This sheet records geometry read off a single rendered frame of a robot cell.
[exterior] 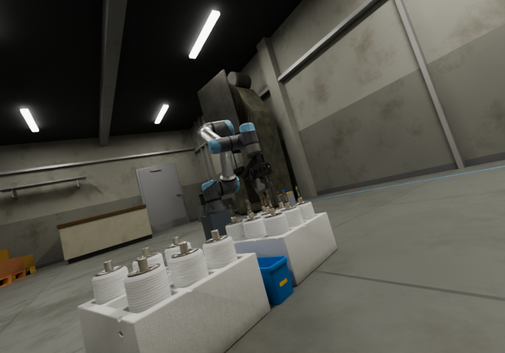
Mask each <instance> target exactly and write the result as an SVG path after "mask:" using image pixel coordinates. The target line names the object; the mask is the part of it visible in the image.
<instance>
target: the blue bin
mask: <svg viewBox="0 0 505 353"><path fill-rule="evenodd" d="M257 260H258V263H259V268H260V271H261V275H262V279H263V283H264V286H265V290H266V294H267V297H268V302H269V304H270V305H280V304H281V303H282V302H283V301H285V300H286V299H287V298H288V297H289V296H290V295H291V294H293V292H294V291H293V287H292V282H291V278H290V275H289V269H288V265H287V257H286V256H273V257H257Z"/></svg>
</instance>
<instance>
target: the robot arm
mask: <svg viewBox="0 0 505 353"><path fill-rule="evenodd" d="M239 129H240V134H239V135H234V127H233V125H232V124H231V122H230V121H229V120H223V121H218V122H209V123H206V124H203V125H202V126H201V127H200V128H199V130H198V138H199V139H200V140H201V141H202V142H205V143H207V144H208V147H209V150H210V153H211V154H219V158H220V164H221V171H222V176H221V177H220V180H218V181H217V179H214V180H211V181H209V182H207V183H204V184H203V185H202V186H201V187H202V191H203V195H204V200H205V203H206V212H205V213H206V216H209V215H213V214H216V213H221V212H223V211H226V210H227V208H226V206H225V205H224V203H223V202H222V198H221V196H224V195H230V194H234V193H235V192H238V191H239V189H240V182H239V179H238V177H237V176H236V175H235V174H234V170H233V162H232V155H231V151H232V150H236V149H239V150H243V149H245V151H246V155H247V158H251V159H252V160H250V162H249V164H248V165H247V166H246V168H245V170H244V171H243V173H242V174H241V175H240V177H241V178H242V180H244V179H249V177H250V182H251V183H252V186H253V188H254V189H255V191H256V192H257V194H258V195H259V197H260V198H262V193H261V190H263V194H264V195H265V196H267V194H268V189H269V188H270V187H271V186H272V183H271V182H268V181H267V179H266V177H265V176H267V175H270V174H271V173H273V172H272V169H271V164H270V163H268V162H265V159H264V156H263V155H264V154H265V151H263V152H261V148H260V146H259V140H258V138H257V134H256V130H255V127H254V125H253V124H252V123H251V122H248V123H244V124H242V125H241V126H240V127H239Z"/></svg>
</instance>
